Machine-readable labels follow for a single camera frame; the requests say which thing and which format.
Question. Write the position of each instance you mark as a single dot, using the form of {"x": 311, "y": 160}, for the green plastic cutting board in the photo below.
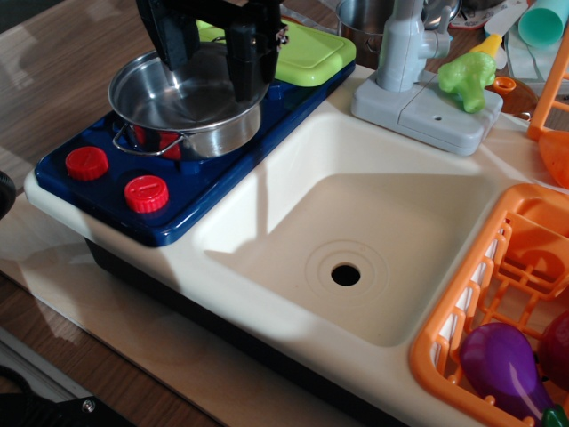
{"x": 312, "y": 57}

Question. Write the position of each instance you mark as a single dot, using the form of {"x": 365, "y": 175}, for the red stove knob left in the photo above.
{"x": 87, "y": 163}

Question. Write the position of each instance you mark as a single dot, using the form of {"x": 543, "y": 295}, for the grey toy faucet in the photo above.
{"x": 402, "y": 96}

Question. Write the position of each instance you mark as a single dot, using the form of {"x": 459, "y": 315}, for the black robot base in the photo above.
{"x": 27, "y": 408}

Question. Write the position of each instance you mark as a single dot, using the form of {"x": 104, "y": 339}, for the steel pot in background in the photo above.
{"x": 363, "y": 22}

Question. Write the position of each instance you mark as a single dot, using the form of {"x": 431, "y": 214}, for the blue toy stove top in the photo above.
{"x": 194, "y": 187}

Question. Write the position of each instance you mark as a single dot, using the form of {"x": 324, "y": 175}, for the cream toy sink unit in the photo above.
{"x": 329, "y": 256}

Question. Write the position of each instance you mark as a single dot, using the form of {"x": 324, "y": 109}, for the yellow toy corn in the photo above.
{"x": 489, "y": 46}

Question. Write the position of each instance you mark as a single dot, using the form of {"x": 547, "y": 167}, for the orange pot lid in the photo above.
{"x": 518, "y": 99}

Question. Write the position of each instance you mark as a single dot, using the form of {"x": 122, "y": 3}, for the green toy broccoli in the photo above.
{"x": 468, "y": 76}

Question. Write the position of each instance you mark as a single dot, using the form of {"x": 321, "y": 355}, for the orange plastic dish rack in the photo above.
{"x": 516, "y": 273}

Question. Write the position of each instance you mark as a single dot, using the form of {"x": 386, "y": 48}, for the small stainless steel pan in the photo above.
{"x": 189, "y": 114}

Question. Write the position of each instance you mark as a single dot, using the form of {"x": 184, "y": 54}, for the purple toy eggplant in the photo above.
{"x": 498, "y": 361}

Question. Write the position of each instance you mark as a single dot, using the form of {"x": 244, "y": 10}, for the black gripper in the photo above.
{"x": 253, "y": 32}

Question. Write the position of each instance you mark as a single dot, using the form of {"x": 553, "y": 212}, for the red stove knob right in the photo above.
{"x": 146, "y": 194}

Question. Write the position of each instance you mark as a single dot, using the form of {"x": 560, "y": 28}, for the teal plastic cup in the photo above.
{"x": 543, "y": 24}

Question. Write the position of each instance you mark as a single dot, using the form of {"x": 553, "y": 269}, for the red toy vegetable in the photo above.
{"x": 553, "y": 351}

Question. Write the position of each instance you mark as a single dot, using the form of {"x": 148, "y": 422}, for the red stove knob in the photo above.
{"x": 87, "y": 163}
{"x": 146, "y": 194}

